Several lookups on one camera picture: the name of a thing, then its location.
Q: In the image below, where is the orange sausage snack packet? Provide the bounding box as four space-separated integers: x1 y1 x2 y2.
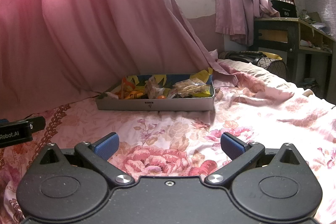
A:
116 77 145 100

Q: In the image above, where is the dark wooden side table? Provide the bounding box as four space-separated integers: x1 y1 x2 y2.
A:
250 18 335 99

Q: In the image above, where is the tied purple curtain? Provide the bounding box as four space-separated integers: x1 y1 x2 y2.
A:
215 0 280 47

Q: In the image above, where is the grey snack tray box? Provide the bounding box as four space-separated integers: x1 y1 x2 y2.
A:
96 68 215 111

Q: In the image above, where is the black box on table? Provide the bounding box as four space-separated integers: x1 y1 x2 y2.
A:
270 0 297 18

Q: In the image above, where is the large pink curtain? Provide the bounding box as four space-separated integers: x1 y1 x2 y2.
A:
1 0 238 120

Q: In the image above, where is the black handbag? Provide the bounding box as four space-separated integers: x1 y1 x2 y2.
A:
219 51 288 79

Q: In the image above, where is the clear bag of crackers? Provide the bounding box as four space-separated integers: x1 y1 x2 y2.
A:
173 78 211 98

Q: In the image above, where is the pink floral bed sheet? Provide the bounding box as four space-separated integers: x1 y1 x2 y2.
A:
1 60 335 223

